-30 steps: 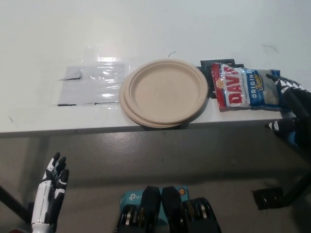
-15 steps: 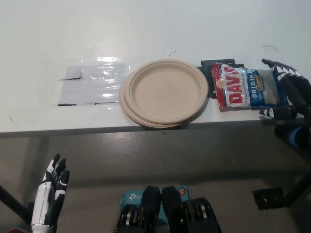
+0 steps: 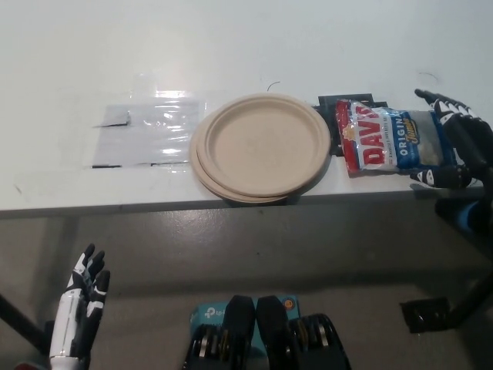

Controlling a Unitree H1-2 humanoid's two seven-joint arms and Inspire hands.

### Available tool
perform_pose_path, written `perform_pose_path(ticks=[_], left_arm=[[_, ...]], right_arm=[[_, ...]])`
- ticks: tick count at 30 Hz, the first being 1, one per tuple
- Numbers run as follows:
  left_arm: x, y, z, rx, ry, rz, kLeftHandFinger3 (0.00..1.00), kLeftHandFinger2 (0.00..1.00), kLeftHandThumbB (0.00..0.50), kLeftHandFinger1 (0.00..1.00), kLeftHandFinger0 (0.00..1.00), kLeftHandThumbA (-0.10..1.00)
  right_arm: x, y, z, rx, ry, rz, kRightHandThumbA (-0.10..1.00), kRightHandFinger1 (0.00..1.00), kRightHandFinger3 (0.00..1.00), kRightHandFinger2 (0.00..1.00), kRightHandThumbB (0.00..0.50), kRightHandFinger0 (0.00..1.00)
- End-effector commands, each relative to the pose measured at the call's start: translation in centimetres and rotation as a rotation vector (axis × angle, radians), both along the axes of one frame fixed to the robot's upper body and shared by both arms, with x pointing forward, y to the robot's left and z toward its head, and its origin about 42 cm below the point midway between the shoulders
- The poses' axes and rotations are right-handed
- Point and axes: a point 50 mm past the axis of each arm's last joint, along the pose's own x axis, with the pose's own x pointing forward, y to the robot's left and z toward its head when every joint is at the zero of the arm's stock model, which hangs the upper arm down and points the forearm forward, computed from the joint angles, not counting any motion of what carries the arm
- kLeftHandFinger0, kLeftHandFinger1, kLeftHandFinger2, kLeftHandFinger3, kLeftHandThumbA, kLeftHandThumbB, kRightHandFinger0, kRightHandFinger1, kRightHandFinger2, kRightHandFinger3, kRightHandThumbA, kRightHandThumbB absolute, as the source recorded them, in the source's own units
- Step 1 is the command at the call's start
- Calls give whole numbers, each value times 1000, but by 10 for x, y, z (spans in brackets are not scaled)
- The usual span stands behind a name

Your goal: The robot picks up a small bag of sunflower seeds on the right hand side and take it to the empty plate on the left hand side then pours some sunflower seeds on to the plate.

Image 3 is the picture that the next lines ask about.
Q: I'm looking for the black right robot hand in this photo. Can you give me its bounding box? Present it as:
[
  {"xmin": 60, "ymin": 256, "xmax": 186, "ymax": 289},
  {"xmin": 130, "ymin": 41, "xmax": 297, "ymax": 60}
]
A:
[{"xmin": 409, "ymin": 88, "xmax": 493, "ymax": 192}]

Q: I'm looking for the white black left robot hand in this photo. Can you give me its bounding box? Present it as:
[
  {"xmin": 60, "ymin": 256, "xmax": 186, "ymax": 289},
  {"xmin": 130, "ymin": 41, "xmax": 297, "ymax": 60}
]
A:
[{"xmin": 49, "ymin": 242, "xmax": 112, "ymax": 358}]

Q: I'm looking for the red blue sunflower seed bag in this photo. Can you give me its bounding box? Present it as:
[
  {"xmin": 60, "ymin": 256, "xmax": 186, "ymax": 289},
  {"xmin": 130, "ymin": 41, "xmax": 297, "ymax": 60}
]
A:
[{"xmin": 334, "ymin": 98, "xmax": 456, "ymax": 178}]

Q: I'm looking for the black floor plate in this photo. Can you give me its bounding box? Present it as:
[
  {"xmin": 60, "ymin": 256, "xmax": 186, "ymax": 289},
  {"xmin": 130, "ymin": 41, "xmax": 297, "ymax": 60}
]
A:
[
  {"xmin": 399, "ymin": 297, "xmax": 451, "ymax": 335},
  {"xmin": 43, "ymin": 319, "xmax": 59, "ymax": 348}
]

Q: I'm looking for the beige paper plate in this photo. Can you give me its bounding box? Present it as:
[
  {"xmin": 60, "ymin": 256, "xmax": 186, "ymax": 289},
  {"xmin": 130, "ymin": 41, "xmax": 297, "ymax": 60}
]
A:
[
  {"xmin": 199, "ymin": 93, "xmax": 331, "ymax": 194},
  {"xmin": 189, "ymin": 115, "xmax": 309, "ymax": 204}
]

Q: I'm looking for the black table leg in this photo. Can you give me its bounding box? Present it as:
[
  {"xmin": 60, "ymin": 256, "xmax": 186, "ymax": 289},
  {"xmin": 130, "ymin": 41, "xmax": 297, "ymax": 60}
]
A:
[
  {"xmin": 448, "ymin": 265, "xmax": 493, "ymax": 328},
  {"xmin": 0, "ymin": 293, "xmax": 49, "ymax": 358}
]

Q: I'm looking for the black blue box under table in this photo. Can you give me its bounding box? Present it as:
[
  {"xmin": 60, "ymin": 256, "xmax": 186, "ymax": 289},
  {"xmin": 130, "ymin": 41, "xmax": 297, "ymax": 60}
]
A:
[{"xmin": 434, "ymin": 198, "xmax": 493, "ymax": 235}]

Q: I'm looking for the teal cardboard router box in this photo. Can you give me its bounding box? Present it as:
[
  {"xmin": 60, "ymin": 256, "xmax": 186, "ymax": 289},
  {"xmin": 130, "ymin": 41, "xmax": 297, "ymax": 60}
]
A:
[{"xmin": 188, "ymin": 294, "xmax": 300, "ymax": 358}]

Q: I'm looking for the clear plastic sheet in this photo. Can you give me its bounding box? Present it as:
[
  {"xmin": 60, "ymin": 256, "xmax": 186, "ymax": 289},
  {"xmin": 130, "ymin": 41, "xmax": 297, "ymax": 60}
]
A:
[{"xmin": 92, "ymin": 99, "xmax": 207, "ymax": 169}]

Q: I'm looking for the clear plastic film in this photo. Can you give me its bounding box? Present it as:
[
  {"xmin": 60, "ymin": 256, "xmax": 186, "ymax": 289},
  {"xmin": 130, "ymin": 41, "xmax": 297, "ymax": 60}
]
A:
[{"xmin": 82, "ymin": 72, "xmax": 216, "ymax": 173}]

